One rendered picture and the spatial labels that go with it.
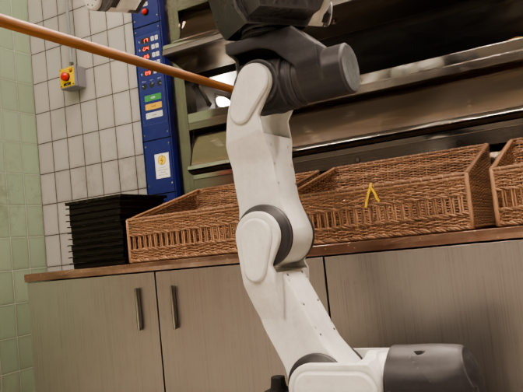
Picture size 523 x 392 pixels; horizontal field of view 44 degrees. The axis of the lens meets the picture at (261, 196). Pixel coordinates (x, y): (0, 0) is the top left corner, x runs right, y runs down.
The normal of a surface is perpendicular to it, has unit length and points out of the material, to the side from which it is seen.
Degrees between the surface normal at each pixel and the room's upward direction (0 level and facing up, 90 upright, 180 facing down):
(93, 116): 90
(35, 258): 90
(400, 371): 61
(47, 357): 90
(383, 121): 70
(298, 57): 90
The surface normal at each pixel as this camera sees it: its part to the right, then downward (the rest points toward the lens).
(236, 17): -0.69, 0.59
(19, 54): 0.87, -0.13
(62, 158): -0.48, -0.02
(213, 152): -0.49, -0.36
